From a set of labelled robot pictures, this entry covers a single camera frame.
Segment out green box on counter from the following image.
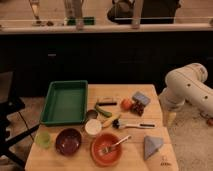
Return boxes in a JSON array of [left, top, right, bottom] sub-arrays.
[[67, 17, 95, 25]]

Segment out blue sponge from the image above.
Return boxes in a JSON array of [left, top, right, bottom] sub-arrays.
[[132, 92, 150, 106]]

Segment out orange bowl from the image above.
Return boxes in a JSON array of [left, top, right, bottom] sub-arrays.
[[91, 133, 122, 167]]

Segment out white cup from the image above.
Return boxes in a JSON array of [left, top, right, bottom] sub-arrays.
[[85, 119, 102, 136]]

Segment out orange toy fruit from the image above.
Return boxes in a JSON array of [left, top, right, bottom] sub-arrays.
[[120, 99, 133, 111]]

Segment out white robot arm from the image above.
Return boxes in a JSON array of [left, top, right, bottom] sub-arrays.
[[158, 63, 213, 126]]

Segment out grey folded cloth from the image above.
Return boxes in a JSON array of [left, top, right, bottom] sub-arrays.
[[144, 136, 164, 160]]

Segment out dark purple grapes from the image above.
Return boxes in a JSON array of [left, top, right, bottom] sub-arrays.
[[131, 102, 145, 116]]

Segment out green cucumber toy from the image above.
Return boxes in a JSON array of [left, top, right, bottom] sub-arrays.
[[95, 104, 112, 117]]

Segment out small metal cup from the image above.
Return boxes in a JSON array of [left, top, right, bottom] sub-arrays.
[[86, 110, 98, 120]]

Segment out person in dark clothes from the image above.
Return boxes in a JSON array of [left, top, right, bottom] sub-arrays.
[[107, 0, 181, 24]]

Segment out purple bowl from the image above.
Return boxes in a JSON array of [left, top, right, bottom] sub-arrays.
[[55, 128, 82, 156]]

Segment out black chair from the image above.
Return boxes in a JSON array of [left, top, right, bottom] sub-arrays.
[[0, 70, 41, 168]]

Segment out green plastic tray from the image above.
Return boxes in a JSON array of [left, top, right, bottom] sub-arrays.
[[40, 80, 88, 126]]

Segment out black handled tool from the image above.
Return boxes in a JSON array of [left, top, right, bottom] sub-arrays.
[[97, 98, 117, 106]]

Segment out light green cup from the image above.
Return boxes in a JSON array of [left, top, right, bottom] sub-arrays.
[[35, 132, 51, 148]]

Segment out black white dish brush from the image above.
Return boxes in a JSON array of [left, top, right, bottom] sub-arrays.
[[112, 119, 155, 129]]

